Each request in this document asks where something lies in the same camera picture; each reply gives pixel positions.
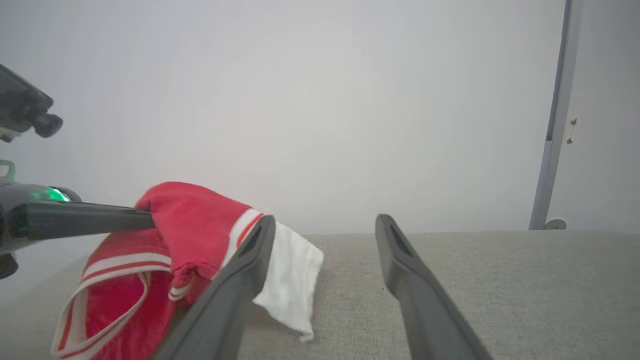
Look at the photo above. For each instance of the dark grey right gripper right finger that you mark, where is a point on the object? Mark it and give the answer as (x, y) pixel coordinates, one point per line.
(425, 300)

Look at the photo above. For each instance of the grey metal wall pole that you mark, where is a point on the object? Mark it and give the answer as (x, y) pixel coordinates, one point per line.
(559, 100)

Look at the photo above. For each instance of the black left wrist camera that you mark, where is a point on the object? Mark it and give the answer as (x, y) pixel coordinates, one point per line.
(20, 102)

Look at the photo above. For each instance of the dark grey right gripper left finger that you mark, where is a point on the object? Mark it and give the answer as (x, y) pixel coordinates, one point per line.
(220, 310)

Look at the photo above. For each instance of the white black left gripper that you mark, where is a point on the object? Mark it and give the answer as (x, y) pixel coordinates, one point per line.
(20, 195)

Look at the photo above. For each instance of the red white basketball jersey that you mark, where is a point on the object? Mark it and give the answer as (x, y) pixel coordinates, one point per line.
(195, 220)

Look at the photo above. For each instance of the grey round pole mount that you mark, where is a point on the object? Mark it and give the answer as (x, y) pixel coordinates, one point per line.
(556, 224)

